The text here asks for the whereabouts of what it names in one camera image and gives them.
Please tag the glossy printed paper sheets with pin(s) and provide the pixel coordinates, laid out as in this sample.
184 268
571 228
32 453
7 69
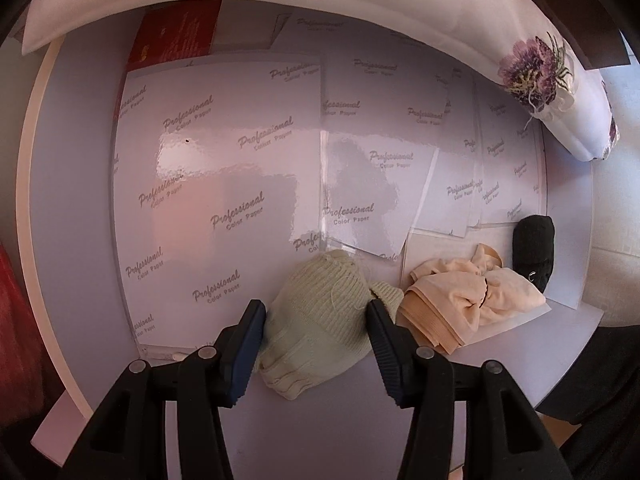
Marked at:
225 160

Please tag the red paper packet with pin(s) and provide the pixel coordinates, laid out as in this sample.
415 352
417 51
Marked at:
170 35

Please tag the black sock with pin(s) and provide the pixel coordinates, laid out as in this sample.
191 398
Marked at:
534 250

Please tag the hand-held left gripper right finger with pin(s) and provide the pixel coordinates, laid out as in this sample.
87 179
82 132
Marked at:
387 355

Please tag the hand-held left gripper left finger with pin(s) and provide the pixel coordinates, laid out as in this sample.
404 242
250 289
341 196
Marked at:
247 350

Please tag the cream knit sock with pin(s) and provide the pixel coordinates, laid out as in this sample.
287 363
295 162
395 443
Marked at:
315 320

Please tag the person's dark trousers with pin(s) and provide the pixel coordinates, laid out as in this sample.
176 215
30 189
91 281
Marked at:
610 390

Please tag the red blanket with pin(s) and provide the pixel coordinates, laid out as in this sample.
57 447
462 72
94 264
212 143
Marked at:
12 320

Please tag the brown box with yellow inside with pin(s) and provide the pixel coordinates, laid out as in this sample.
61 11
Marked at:
575 5

